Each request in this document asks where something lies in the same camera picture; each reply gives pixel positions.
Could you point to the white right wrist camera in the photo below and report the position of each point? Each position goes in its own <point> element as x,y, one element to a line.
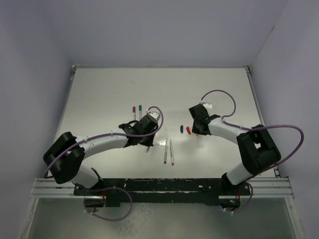
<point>207,105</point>

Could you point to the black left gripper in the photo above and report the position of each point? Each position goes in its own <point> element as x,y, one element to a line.
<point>148,143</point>

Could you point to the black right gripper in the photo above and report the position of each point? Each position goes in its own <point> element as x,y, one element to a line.
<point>195,131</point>

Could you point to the silver pen blue tip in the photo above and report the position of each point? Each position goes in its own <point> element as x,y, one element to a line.
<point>165,151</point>

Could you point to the aluminium extrusion rail left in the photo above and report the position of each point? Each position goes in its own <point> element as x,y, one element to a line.
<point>48,188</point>

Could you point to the silver pen purple tip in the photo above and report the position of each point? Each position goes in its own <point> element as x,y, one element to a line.
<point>134,113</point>

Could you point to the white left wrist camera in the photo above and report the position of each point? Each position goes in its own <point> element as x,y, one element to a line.
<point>155,115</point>

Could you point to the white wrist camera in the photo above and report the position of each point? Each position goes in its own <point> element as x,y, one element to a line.
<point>155,115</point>
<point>207,105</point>

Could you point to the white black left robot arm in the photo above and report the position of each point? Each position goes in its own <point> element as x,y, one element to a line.
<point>64,158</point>

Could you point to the silver pen red tip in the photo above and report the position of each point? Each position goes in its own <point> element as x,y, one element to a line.
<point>171,152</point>

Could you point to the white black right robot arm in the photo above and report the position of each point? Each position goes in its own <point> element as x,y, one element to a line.
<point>257,149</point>

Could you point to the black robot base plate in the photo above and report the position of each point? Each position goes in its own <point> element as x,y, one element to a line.
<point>208,191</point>

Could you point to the aluminium table edge rail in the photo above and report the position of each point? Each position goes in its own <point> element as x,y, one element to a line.
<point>255,114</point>

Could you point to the silver pen green tip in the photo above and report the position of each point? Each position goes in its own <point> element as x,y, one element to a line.
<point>140,112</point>

